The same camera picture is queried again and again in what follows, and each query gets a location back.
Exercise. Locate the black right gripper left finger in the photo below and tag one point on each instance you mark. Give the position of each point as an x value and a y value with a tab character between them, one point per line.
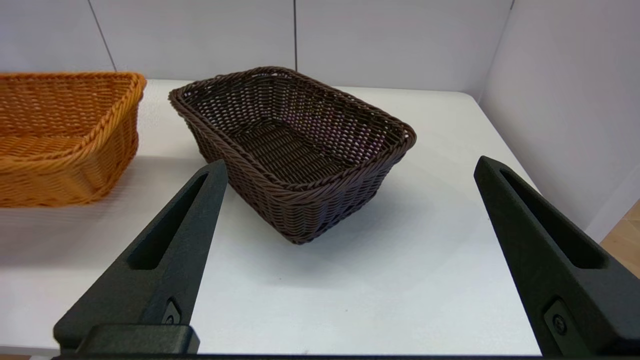
175	270

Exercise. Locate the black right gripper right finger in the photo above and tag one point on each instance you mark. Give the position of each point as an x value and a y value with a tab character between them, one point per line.
555	270

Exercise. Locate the dark brown wicker basket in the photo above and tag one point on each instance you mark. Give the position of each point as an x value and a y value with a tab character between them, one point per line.
300	200

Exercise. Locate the orange wicker basket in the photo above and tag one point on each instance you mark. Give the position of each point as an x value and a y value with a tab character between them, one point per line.
60	145

